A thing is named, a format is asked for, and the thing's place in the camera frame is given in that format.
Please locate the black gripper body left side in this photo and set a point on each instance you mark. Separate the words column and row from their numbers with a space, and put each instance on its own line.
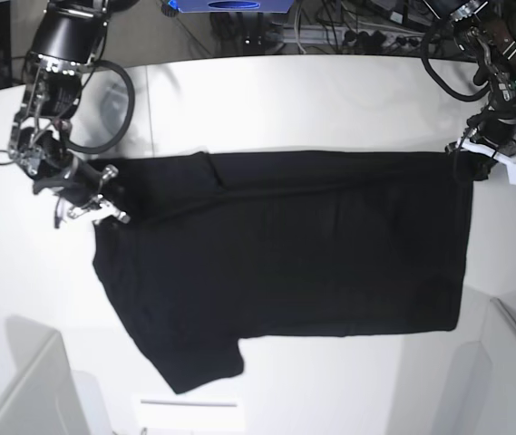
column 494, row 128

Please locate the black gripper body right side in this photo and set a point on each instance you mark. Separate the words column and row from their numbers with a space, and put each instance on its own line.
column 72, row 179

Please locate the black T-shirt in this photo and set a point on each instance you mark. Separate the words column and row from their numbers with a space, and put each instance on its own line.
column 225, row 247

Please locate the blue box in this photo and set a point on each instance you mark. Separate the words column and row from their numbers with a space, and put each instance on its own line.
column 243, row 6

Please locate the white partition panel left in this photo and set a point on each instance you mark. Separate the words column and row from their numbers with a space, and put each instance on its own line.
column 41, row 397

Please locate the white partition panel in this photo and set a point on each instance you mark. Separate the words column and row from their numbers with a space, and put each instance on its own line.
column 41, row 397
column 479, row 394

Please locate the white partition panel right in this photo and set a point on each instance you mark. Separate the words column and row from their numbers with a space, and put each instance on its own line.
column 479, row 394

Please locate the white table slot plate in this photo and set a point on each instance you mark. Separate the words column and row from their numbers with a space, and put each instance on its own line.
column 155, row 413

